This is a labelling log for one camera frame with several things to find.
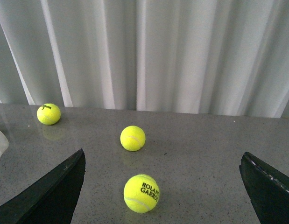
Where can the far tennis ball Wilson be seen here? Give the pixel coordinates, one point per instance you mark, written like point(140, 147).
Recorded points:
point(48, 114)

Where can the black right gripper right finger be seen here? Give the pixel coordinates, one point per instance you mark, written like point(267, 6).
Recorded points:
point(267, 188)

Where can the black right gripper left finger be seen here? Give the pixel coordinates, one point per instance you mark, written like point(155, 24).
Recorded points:
point(50, 200)

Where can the middle plain tennis ball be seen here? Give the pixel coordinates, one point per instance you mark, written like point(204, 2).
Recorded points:
point(132, 138)

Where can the Roland Garros tennis ball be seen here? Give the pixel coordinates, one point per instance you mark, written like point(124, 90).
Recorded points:
point(141, 193)

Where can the white pleated curtain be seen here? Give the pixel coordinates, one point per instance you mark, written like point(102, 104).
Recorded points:
point(224, 57)

